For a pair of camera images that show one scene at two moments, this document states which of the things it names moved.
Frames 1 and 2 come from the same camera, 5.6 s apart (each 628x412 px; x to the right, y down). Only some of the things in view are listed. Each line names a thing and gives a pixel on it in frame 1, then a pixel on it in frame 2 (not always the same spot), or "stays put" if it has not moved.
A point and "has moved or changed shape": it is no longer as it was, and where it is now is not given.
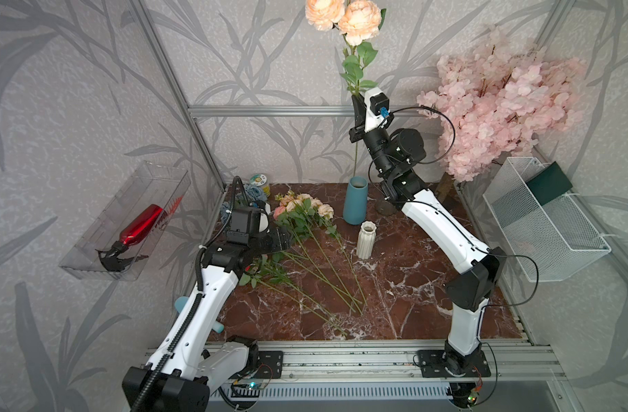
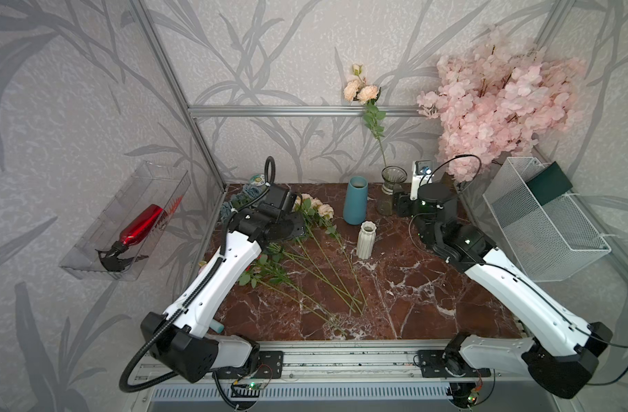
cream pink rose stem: (358, 22) has moved or changed shape
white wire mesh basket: (550, 242) stays put
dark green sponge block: (549, 184) stays put
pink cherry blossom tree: (499, 100) stays put
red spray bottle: (138, 229) stays put
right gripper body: (379, 142) → (407, 207)
